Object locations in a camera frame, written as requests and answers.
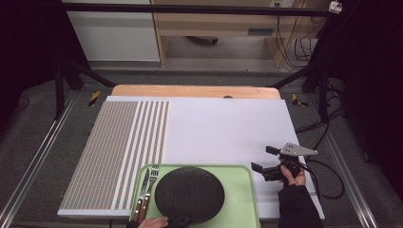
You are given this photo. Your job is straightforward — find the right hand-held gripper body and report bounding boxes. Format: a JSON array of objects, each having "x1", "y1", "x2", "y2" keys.
[{"x1": 263, "y1": 142, "x2": 318, "y2": 182}]

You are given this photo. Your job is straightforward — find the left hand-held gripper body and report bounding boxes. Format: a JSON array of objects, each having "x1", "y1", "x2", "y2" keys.
[{"x1": 166, "y1": 215, "x2": 193, "y2": 228}]

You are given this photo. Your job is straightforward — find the green tray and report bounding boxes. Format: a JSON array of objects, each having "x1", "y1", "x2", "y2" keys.
[{"x1": 127, "y1": 163, "x2": 261, "y2": 228}]

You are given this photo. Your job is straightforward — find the black round plate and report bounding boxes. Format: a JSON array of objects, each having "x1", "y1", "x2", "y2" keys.
[{"x1": 154, "y1": 166, "x2": 225, "y2": 225}]

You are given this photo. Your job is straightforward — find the wooden-handled fork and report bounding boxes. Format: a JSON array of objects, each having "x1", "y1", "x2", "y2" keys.
[{"x1": 138, "y1": 163, "x2": 160, "y2": 223}]

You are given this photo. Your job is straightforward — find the wooden-handled knife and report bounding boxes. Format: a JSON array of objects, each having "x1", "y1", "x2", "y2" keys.
[{"x1": 131, "y1": 167, "x2": 151, "y2": 222}]

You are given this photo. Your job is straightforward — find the person's left hand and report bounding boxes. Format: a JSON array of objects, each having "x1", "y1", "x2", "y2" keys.
[{"x1": 138, "y1": 216, "x2": 169, "y2": 228}]

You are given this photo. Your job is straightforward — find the person's right hand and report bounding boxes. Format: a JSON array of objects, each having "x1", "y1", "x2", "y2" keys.
[{"x1": 278, "y1": 155, "x2": 307, "y2": 188}]

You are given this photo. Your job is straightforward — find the yellow black tape marker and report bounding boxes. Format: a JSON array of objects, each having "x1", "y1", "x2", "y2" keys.
[
  {"x1": 88, "y1": 90, "x2": 102, "y2": 107},
  {"x1": 291, "y1": 93, "x2": 309, "y2": 108}
]

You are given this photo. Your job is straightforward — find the white table board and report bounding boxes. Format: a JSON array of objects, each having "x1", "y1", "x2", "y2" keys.
[{"x1": 57, "y1": 95, "x2": 326, "y2": 221}]

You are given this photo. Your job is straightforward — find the black metal stand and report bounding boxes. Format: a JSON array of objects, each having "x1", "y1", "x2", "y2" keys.
[
  {"x1": 269, "y1": 61, "x2": 331, "y2": 124},
  {"x1": 53, "y1": 58, "x2": 117, "y2": 121}
]

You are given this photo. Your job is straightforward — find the striped placemat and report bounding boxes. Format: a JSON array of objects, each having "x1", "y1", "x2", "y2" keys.
[{"x1": 60, "y1": 100, "x2": 172, "y2": 211}]

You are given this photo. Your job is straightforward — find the wooden table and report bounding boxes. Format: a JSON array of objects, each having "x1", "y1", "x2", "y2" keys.
[{"x1": 111, "y1": 84, "x2": 282, "y2": 100}]

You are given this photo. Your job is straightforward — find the black curtain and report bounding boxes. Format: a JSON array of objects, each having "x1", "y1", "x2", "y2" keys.
[
  {"x1": 317, "y1": 0, "x2": 403, "y2": 194},
  {"x1": 0, "y1": 0, "x2": 85, "y2": 134}
]

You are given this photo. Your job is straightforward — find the wooden desk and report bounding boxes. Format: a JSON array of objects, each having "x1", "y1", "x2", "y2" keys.
[{"x1": 150, "y1": 0, "x2": 331, "y2": 69}]

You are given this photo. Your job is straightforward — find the white cabinet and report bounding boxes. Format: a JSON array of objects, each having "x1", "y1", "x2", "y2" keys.
[{"x1": 61, "y1": 0, "x2": 161, "y2": 63}]

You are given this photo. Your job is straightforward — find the black floor cables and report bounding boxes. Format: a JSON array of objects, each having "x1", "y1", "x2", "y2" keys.
[{"x1": 296, "y1": 80, "x2": 346, "y2": 153}]

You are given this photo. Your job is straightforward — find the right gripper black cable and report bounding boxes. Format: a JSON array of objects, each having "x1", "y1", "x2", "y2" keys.
[{"x1": 297, "y1": 158, "x2": 346, "y2": 200}]

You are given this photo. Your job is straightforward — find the aluminium floor rail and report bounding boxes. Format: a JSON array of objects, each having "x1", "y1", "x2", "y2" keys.
[
  {"x1": 308, "y1": 94, "x2": 378, "y2": 228},
  {"x1": 0, "y1": 91, "x2": 79, "y2": 228}
]

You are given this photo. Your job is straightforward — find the bundle of hanging cables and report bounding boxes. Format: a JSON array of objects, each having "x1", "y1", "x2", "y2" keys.
[{"x1": 275, "y1": 13, "x2": 319, "y2": 69}]

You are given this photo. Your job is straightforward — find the white wall socket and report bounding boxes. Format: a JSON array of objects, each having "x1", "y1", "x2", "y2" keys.
[{"x1": 328, "y1": 0, "x2": 343, "y2": 14}]

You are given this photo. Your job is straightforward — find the black horizontal frame bar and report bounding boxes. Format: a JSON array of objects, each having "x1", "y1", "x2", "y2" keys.
[{"x1": 60, "y1": 2, "x2": 331, "y2": 17}]

